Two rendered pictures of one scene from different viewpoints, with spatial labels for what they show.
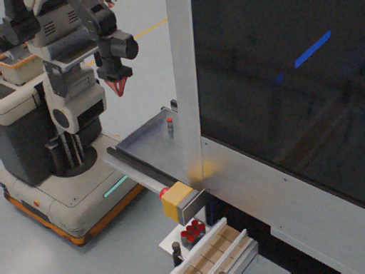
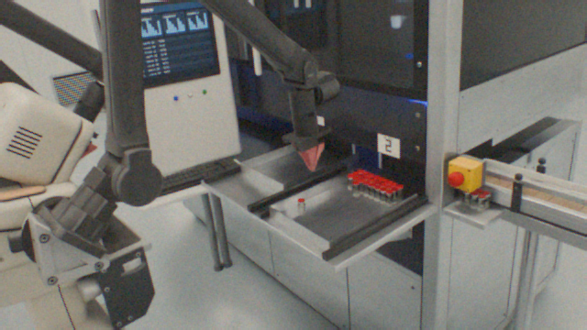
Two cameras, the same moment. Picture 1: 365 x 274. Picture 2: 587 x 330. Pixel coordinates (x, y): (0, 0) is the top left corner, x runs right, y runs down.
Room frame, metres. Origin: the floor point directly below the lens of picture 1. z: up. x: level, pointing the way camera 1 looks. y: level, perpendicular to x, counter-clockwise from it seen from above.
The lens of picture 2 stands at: (0.99, 1.15, 1.54)
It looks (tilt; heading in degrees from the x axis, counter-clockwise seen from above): 22 degrees down; 279
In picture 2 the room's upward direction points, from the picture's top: 5 degrees counter-clockwise
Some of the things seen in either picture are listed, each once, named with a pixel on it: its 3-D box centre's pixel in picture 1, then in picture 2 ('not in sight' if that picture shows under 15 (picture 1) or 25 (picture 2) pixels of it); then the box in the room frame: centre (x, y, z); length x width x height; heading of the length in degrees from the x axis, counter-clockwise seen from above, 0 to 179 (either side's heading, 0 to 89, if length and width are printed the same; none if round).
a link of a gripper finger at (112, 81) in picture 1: (115, 83); (305, 154); (1.14, 0.19, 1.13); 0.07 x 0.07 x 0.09; 47
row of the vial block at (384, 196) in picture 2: not in sight; (369, 190); (1.00, -0.06, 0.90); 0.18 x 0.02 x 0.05; 136
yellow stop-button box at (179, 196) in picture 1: (180, 203); (466, 173); (0.74, 0.02, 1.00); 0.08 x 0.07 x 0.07; 46
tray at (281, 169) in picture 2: not in sight; (299, 161); (1.24, -0.30, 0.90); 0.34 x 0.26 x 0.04; 46
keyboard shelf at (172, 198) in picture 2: not in sight; (191, 180); (1.71, -0.38, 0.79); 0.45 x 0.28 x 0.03; 38
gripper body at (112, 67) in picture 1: (112, 63); (305, 125); (1.14, 0.18, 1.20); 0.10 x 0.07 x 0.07; 47
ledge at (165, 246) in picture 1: (192, 243); (476, 209); (0.70, 0.00, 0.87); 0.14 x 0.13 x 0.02; 46
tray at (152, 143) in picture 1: (177, 146); (343, 205); (1.07, 0.02, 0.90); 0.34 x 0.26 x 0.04; 46
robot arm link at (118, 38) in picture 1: (115, 36); (311, 81); (1.12, 0.16, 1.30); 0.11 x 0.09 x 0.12; 51
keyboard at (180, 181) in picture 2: not in sight; (192, 176); (1.69, -0.36, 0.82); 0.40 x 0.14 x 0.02; 38
